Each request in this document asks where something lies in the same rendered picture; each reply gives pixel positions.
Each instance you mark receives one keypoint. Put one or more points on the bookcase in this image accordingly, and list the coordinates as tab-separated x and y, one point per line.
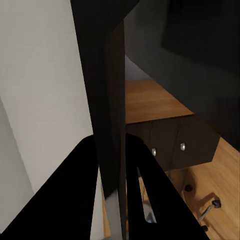
106	226

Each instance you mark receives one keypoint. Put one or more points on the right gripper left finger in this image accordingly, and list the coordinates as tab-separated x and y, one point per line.
63	207

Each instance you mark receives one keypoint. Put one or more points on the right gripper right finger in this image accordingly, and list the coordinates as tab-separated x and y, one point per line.
174	219

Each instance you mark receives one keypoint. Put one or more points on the cabinet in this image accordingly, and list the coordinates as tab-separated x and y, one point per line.
176	137
177	177

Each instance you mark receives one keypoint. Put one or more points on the keyboard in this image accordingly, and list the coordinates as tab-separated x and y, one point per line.
99	26

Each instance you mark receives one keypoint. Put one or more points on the swivel chair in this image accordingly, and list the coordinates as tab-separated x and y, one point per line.
150	217

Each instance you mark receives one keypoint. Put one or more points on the desk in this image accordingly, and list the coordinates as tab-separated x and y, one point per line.
192	49

